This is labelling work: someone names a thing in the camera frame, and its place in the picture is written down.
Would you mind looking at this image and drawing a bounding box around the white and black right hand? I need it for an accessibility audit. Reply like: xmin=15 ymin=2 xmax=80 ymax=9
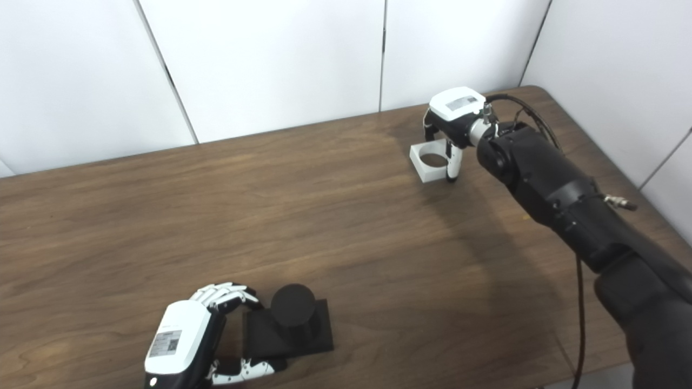
xmin=423 ymin=86 xmax=487 ymax=183

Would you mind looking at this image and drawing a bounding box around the white and black left hand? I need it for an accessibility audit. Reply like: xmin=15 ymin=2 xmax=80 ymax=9
xmin=144 ymin=282 xmax=288 ymax=389

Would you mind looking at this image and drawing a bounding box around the white square piece with hole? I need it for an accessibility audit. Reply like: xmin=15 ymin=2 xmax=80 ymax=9
xmin=409 ymin=139 xmax=456 ymax=184

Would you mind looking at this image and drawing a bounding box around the black peg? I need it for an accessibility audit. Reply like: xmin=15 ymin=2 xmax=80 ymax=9
xmin=242 ymin=284 xmax=335 ymax=359

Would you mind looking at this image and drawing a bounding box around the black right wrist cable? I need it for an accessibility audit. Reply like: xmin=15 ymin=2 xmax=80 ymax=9
xmin=483 ymin=93 xmax=639 ymax=389

